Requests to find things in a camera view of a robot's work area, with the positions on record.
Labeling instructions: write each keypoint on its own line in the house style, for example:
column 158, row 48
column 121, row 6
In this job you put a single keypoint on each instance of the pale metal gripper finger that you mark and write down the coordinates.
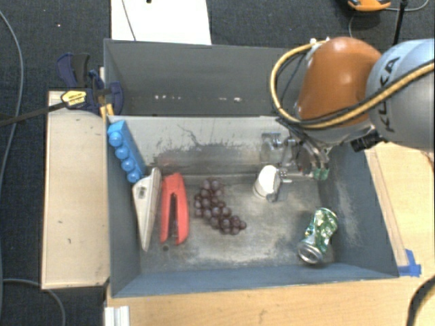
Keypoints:
column 272, row 144
column 281, row 189

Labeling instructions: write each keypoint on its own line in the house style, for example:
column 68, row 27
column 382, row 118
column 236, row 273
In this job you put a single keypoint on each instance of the white cup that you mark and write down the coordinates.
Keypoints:
column 266, row 182

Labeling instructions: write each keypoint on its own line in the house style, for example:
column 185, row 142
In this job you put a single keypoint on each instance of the crushed green drink can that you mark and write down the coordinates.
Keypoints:
column 319, row 236

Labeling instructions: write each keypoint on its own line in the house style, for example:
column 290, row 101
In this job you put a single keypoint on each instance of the grey metal bin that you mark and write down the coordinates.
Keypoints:
column 258, row 250

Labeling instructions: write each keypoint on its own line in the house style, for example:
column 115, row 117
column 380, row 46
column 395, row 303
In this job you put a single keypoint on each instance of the purple toy grape bunch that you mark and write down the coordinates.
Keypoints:
column 215, row 209

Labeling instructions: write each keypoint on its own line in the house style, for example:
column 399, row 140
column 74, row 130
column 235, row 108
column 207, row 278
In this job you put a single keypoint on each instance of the red stapler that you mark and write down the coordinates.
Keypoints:
column 174, row 205

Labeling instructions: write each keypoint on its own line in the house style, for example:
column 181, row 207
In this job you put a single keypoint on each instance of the white pointed plastic tool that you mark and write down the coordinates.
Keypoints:
column 147, row 205

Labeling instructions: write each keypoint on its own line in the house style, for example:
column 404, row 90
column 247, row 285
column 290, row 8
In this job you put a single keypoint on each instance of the blue bumpy toy block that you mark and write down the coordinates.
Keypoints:
column 124, row 151

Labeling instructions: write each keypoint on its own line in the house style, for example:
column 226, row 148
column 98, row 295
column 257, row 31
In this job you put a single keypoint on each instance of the pale wood flat board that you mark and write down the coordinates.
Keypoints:
column 76, row 199

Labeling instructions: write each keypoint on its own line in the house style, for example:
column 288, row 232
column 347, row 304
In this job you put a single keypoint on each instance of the black cylinder on white bracket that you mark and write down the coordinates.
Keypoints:
column 365, row 142

